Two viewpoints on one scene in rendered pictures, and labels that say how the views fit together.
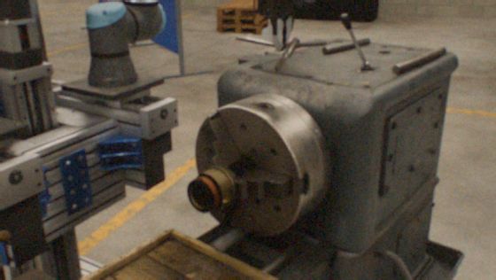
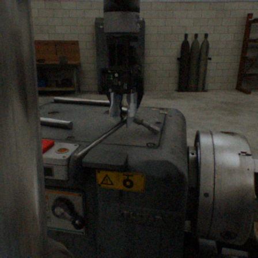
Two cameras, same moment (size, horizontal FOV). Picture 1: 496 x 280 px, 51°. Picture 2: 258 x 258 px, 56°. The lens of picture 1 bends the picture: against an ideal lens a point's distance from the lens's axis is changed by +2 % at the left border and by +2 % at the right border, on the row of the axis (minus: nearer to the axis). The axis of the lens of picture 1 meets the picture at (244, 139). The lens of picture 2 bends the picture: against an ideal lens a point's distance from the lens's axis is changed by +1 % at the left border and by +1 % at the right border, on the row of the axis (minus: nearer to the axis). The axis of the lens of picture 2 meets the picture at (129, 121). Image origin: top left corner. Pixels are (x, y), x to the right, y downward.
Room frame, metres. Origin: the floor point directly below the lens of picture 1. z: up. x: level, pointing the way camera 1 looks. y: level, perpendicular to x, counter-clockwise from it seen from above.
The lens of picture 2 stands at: (1.62, 0.40, 1.50)
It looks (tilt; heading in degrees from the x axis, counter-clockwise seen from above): 19 degrees down; 242
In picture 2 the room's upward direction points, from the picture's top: straight up
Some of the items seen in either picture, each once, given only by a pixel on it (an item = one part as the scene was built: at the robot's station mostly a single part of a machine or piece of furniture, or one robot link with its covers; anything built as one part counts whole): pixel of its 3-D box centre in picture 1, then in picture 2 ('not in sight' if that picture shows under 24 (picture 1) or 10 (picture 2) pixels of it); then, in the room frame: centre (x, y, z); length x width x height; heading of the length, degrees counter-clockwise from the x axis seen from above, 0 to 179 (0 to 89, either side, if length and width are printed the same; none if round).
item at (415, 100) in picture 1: (337, 125); (91, 177); (1.40, -0.27, 1.06); 0.59 x 0.48 x 0.39; 140
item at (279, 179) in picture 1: (268, 185); not in sight; (0.96, -0.05, 1.09); 0.12 x 0.11 x 0.05; 50
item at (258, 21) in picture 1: (250, 15); not in sight; (9.42, -0.13, 0.22); 1.25 x 0.86 x 0.44; 159
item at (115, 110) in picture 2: (279, 32); (114, 110); (1.39, -0.10, 1.33); 0.06 x 0.03 x 0.09; 50
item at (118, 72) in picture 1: (112, 66); not in sight; (1.55, 0.41, 1.21); 0.15 x 0.15 x 0.10
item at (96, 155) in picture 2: (257, 62); (107, 160); (1.44, -0.04, 1.24); 0.09 x 0.08 x 0.03; 140
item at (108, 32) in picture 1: (109, 27); not in sight; (1.55, 0.40, 1.33); 0.13 x 0.12 x 0.14; 146
